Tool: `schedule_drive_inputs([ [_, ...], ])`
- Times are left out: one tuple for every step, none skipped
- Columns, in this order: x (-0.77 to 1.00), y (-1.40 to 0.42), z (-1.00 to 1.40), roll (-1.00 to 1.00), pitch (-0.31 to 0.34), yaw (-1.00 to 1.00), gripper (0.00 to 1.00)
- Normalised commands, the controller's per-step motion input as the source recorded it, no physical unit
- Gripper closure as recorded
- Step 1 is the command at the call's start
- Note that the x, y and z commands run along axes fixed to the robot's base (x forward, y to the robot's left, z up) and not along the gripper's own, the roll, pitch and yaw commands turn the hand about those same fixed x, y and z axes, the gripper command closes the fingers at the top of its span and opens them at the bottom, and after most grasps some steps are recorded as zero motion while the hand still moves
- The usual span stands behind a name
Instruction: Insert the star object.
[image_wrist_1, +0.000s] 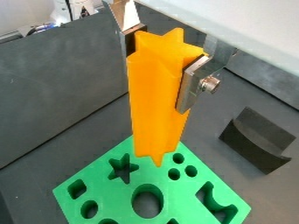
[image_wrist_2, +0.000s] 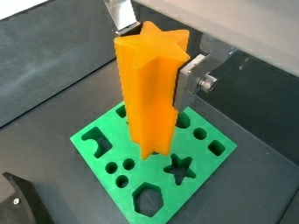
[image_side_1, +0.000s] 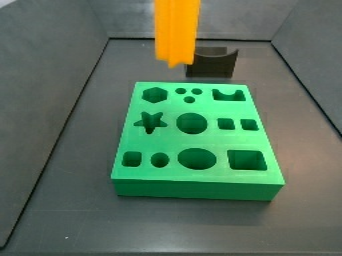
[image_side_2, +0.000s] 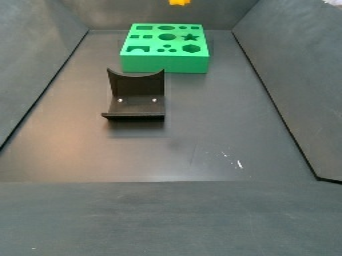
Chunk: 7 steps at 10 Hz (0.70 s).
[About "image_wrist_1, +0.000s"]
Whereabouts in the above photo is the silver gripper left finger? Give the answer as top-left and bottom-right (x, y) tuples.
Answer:
(101, 0), (148, 60)

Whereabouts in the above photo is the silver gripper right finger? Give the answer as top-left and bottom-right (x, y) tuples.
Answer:
(175, 35), (235, 114)

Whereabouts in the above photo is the orange star prism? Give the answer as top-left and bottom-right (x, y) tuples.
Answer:
(127, 28), (203, 165)

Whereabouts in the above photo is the black curved block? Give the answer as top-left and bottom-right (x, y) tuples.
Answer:
(219, 107), (295, 174)

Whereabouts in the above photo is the green shape sorter board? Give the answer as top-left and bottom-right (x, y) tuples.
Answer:
(52, 137), (251, 224)

